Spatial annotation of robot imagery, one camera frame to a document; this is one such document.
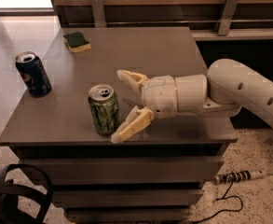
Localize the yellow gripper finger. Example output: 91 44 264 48
111 105 155 144
116 70 149 95

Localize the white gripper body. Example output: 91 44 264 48
142 75 207 119

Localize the green soda can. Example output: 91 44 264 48
89 84 120 135

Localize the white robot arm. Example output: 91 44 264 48
111 59 273 144

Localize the green and yellow sponge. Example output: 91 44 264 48
63 32 91 53

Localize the blue Pepsi can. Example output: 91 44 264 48
15 51 51 97

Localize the grey drawer cabinet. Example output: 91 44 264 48
0 27 237 224

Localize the white power strip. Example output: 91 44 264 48
214 170 266 185

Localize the metal wall rail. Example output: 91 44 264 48
68 19 273 26

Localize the left metal bracket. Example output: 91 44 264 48
91 0 106 28

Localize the metal bracket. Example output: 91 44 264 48
217 0 239 36
91 0 106 28

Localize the right metal bracket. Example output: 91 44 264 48
217 0 239 36

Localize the black power cable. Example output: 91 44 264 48
190 180 244 224

